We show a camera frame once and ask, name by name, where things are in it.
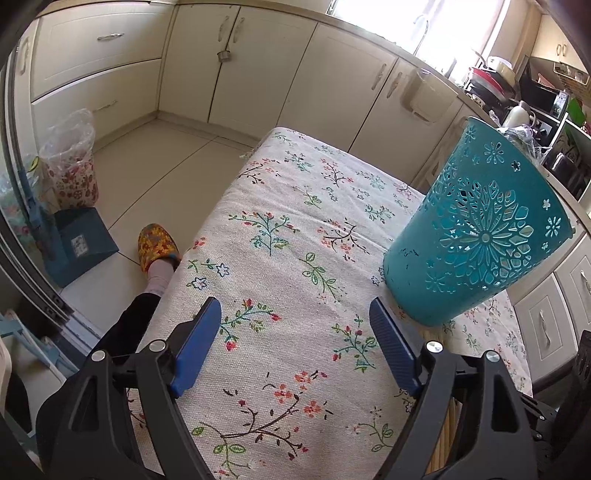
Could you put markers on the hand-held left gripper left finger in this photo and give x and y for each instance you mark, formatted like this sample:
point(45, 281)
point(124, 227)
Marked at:
point(198, 341)

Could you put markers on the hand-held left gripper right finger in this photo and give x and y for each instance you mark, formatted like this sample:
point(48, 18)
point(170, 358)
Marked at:
point(392, 341)

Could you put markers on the teal perforated utensil holder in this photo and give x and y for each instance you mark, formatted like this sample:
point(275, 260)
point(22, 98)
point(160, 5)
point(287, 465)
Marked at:
point(415, 258)

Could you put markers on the bundle of wooden sticks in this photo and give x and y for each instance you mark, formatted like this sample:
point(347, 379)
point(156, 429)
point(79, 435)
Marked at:
point(450, 429)

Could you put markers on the white panelled cabinet drawer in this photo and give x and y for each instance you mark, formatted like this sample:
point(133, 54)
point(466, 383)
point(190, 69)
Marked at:
point(579, 286)
point(545, 327)

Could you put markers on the person's leg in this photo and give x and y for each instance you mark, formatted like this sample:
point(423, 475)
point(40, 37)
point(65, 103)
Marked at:
point(124, 323)

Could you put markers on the yellow floral slipper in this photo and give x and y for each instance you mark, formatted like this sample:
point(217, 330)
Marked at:
point(154, 244)

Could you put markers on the floral tablecloth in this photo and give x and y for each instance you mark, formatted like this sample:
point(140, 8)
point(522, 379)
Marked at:
point(286, 277)

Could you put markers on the blue dustpan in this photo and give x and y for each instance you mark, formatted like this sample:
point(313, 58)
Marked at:
point(78, 244)

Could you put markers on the light blue step stool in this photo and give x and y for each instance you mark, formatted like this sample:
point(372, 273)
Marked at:
point(32, 341)

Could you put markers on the cream cabinet door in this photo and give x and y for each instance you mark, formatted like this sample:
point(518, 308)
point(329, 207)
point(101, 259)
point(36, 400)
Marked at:
point(332, 92)
point(194, 64)
point(383, 138)
point(263, 78)

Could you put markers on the floral trash bin with bag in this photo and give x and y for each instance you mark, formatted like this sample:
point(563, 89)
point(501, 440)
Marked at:
point(69, 180)

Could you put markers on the clear plastic bag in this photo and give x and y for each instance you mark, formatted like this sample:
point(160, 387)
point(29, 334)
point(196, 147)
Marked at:
point(526, 141)

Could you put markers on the cream hanging door bin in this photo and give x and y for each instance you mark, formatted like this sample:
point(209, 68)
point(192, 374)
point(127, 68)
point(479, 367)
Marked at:
point(427, 99)

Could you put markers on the cream deep cabinet drawer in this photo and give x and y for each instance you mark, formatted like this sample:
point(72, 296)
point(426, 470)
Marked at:
point(69, 110)

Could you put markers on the dish rack with dishes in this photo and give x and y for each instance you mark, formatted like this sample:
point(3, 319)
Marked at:
point(489, 78)

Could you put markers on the small metal hanging cup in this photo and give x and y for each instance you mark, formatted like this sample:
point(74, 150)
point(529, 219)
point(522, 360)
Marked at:
point(224, 55)

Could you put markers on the black microwave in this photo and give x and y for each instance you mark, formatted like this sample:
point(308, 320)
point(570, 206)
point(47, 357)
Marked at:
point(540, 87)

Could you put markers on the cream shallow cabinet drawer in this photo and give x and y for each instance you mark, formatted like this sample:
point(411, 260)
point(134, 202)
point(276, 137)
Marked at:
point(92, 50)

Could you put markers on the chrome faucet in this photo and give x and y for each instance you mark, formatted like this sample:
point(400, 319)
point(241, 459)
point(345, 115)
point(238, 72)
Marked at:
point(421, 23)

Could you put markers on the metal door frame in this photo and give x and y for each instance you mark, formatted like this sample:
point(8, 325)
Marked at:
point(27, 258)

